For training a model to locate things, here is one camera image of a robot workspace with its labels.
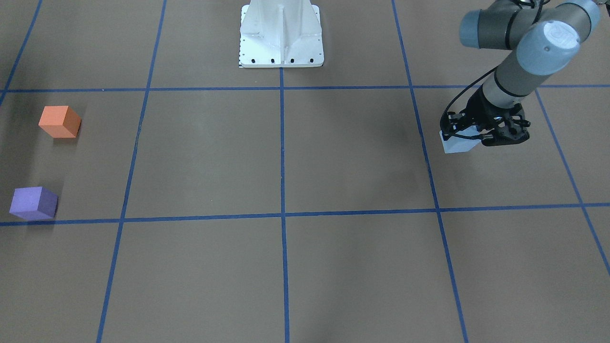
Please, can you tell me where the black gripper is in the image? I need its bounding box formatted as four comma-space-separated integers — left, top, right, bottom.
465, 89, 502, 131

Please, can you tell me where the light blue foam block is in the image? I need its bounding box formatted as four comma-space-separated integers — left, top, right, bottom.
439, 126, 481, 154

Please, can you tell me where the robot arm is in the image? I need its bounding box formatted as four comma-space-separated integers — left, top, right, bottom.
459, 0, 600, 110

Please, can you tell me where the orange foam block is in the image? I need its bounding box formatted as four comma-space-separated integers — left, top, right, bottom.
38, 106, 82, 139

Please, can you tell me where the purple foam block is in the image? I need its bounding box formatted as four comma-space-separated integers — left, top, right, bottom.
9, 187, 59, 221

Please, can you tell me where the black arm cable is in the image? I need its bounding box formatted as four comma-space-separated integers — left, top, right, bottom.
441, 67, 498, 141

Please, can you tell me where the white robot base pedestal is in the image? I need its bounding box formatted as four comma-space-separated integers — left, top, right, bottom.
238, 0, 325, 68

